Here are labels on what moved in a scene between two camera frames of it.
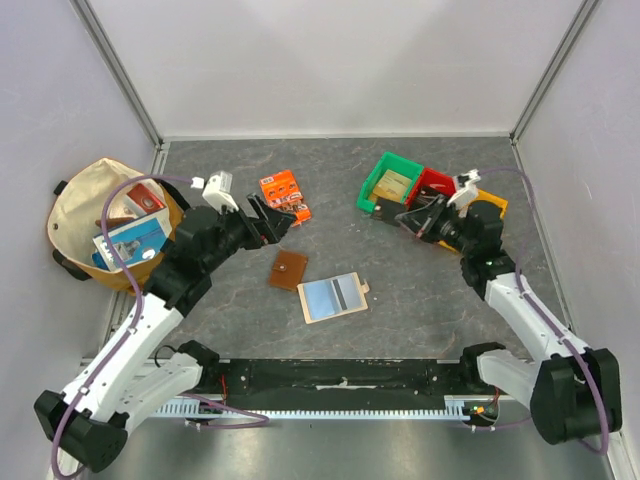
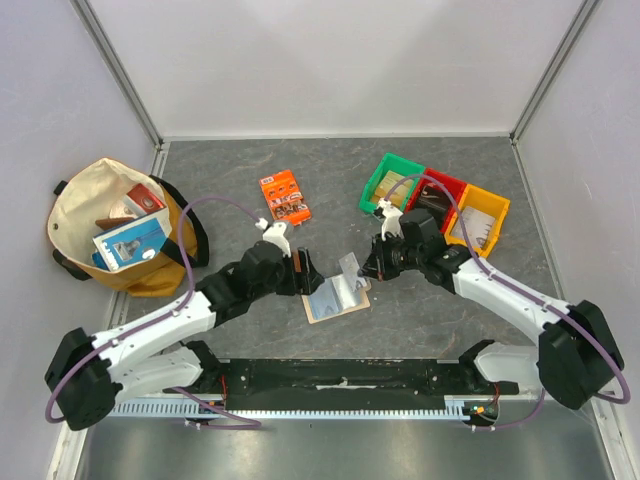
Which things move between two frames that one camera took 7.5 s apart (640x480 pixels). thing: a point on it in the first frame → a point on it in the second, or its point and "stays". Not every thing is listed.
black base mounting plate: x=338 y=382 stays
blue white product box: x=132 y=245 stays
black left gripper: x=271 y=225 → x=306 y=281
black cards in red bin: x=426 y=193 stays
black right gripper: x=431 y=220 → x=378 y=258
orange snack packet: x=282 y=191 stays
